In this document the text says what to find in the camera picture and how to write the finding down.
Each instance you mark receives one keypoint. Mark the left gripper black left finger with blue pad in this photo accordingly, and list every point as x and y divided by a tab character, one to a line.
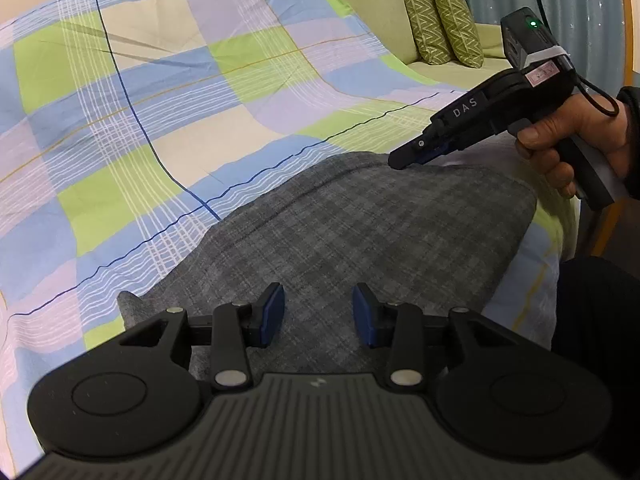
233	328

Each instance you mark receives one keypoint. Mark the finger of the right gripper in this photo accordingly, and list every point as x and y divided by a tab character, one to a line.
420	150

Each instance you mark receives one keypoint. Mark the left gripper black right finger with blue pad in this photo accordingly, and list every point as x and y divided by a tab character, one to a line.
414	340

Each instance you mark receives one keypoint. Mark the grey checked garment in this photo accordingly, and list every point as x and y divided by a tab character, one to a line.
437	237

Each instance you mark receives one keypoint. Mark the person's right hand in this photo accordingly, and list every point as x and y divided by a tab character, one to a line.
609	135

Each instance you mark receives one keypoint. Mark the green patterned cushion right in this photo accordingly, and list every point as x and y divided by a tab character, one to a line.
461	31

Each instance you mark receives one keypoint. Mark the green patterned cushion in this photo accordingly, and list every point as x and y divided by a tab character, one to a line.
461	31
428	33

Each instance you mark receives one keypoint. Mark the green patterned cushion left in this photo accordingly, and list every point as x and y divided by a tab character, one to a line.
428	33

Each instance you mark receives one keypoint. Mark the plaid blue green bedsheet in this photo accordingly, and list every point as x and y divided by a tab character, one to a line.
130	127

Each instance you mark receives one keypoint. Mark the black camera box green light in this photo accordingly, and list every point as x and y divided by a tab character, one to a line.
527	40

